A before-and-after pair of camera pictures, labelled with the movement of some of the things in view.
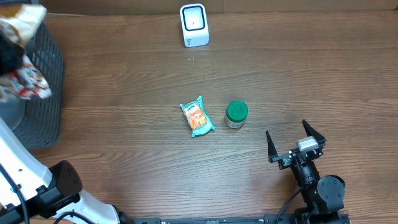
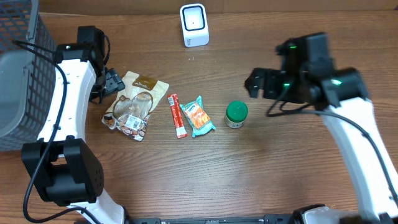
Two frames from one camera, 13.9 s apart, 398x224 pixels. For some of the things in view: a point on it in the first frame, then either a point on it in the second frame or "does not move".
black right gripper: (294, 155) -> (261, 83)
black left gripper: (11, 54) -> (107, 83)
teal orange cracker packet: (197, 117) does not move
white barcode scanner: (194, 25) does not move
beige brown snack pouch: (20, 21) -> (137, 98)
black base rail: (266, 219) does not move
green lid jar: (237, 111) does not move
